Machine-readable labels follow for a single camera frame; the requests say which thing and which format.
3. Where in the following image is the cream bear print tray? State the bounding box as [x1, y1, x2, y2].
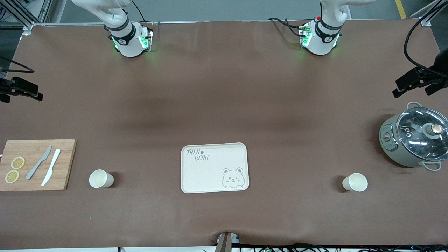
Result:
[181, 142, 250, 194]

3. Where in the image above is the sage green electric pot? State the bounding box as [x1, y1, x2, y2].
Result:
[379, 101, 448, 172]

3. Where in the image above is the grey plastic knife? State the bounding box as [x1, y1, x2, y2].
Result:
[25, 145, 53, 180]

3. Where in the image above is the bamboo cutting board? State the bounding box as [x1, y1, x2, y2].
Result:
[0, 139, 77, 191]

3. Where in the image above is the white plastic knife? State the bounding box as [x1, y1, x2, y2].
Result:
[41, 149, 61, 187]

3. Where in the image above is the brown table cover mat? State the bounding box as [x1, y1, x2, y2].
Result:
[0, 19, 448, 250]

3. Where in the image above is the grey table edge clamp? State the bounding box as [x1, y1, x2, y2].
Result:
[216, 232, 240, 252]

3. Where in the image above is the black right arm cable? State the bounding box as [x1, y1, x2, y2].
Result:
[0, 57, 35, 74]

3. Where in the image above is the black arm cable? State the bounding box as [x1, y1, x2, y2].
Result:
[0, 57, 35, 74]
[404, 0, 448, 78]

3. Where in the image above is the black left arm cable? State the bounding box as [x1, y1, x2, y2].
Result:
[404, 0, 448, 78]

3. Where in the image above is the aluminium frame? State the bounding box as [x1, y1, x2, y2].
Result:
[0, 0, 105, 32]

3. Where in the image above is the black right base cable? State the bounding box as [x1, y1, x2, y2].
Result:
[131, 0, 147, 23]

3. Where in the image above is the black base cable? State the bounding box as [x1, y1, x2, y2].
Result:
[131, 0, 147, 23]
[268, 17, 307, 37]

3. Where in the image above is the black left base cable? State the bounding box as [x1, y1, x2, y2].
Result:
[268, 17, 307, 37]

